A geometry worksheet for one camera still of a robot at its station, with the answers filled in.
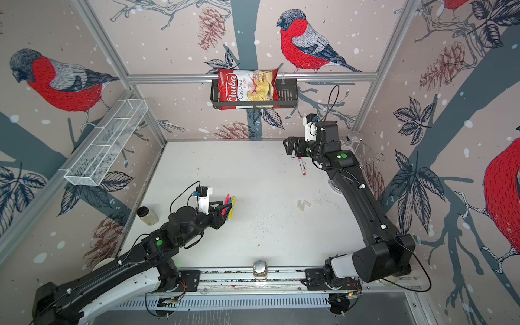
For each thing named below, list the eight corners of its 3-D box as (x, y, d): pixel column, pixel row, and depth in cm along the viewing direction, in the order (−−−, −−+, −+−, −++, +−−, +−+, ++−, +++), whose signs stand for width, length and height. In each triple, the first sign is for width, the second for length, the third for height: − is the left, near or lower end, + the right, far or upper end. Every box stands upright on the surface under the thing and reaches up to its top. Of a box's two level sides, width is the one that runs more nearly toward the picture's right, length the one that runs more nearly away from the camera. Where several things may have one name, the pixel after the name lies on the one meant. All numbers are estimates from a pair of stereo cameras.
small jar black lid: (150, 227, 89) (139, 218, 82) (145, 219, 91) (135, 210, 84) (159, 220, 91) (150, 211, 84) (155, 213, 93) (145, 203, 86)
